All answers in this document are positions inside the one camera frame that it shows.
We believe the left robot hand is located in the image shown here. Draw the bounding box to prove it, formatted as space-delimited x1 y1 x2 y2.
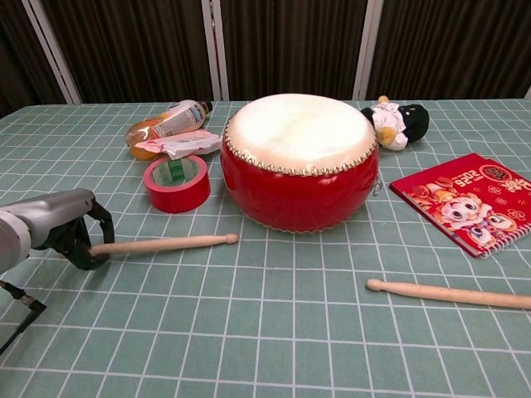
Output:
2 188 116 271

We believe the wooden drumstick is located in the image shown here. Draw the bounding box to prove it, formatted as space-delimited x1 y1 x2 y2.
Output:
365 278 531 310
89 233 240 256

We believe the green grid cutting mat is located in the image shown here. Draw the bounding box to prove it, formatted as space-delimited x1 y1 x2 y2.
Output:
0 98 531 398

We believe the red drum white skin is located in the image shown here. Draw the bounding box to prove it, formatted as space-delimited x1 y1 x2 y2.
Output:
219 93 379 233

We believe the red tape roll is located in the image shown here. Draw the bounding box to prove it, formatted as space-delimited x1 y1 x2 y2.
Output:
143 154 212 214

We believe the pink wet wipes packet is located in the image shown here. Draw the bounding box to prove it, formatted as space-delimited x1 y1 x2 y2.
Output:
134 129 223 160

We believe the orange drink bottle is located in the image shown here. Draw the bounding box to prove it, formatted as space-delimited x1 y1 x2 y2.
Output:
126 99 214 160

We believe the plush doll black head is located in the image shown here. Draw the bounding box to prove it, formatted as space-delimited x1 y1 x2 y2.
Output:
359 95 431 150

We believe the red spiral calendar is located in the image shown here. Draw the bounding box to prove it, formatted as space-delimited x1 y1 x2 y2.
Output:
388 152 531 260

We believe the white partition post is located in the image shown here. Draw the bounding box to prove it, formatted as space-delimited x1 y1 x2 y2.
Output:
201 0 230 101
353 0 385 100
21 0 82 104

